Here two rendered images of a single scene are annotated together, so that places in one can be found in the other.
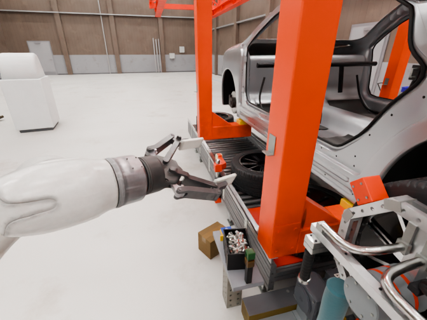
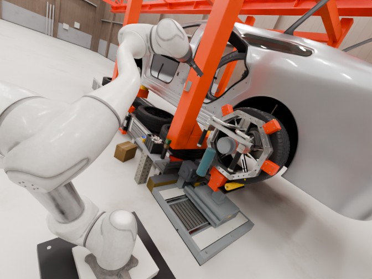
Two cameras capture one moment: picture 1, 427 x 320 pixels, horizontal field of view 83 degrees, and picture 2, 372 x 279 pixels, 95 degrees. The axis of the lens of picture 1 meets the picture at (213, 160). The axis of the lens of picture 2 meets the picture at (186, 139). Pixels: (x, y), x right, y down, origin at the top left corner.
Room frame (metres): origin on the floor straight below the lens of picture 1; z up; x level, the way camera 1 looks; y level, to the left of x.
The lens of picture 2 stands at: (-0.41, 0.48, 1.23)
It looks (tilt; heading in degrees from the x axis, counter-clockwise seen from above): 20 degrees down; 327
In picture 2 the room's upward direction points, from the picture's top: 22 degrees clockwise
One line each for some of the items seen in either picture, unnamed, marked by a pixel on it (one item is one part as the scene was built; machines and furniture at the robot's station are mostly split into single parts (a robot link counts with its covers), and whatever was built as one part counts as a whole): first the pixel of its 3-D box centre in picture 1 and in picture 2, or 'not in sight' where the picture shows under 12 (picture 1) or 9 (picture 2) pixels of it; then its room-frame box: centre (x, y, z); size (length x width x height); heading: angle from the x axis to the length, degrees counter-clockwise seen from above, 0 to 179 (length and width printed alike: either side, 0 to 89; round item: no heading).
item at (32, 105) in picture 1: (30, 92); not in sight; (5.13, 3.82, 0.75); 0.77 x 0.71 x 1.50; 19
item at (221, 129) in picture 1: (230, 122); (135, 86); (3.00, -0.22, 0.69); 0.52 x 0.17 x 0.35; 104
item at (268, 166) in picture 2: not in sight; (269, 167); (0.22, -0.69, 0.85); 0.09 x 0.08 x 0.07; 14
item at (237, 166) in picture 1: (262, 171); (156, 118); (2.23, -0.51, 0.39); 0.66 x 0.66 x 0.24
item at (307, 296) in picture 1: (332, 298); (195, 174); (0.92, -0.67, 0.26); 0.42 x 0.18 x 0.35; 104
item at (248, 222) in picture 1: (221, 178); (128, 118); (2.27, -0.09, 0.28); 2.47 x 0.09 x 0.22; 14
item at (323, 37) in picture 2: not in sight; (283, 34); (2.64, -2.78, 2.67); 1.77 x 0.10 x 0.12; 14
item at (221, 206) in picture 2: not in sight; (221, 190); (0.57, -0.77, 0.32); 0.40 x 0.30 x 0.28; 14
